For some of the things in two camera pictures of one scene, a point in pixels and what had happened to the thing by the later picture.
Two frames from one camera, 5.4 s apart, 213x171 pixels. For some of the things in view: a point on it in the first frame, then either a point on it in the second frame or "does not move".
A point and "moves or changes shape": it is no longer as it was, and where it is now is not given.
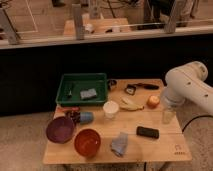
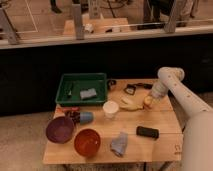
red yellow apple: (153, 102) moves or changes shape
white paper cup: (110, 109) does not move
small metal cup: (112, 83) does not move
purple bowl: (60, 129) does not move
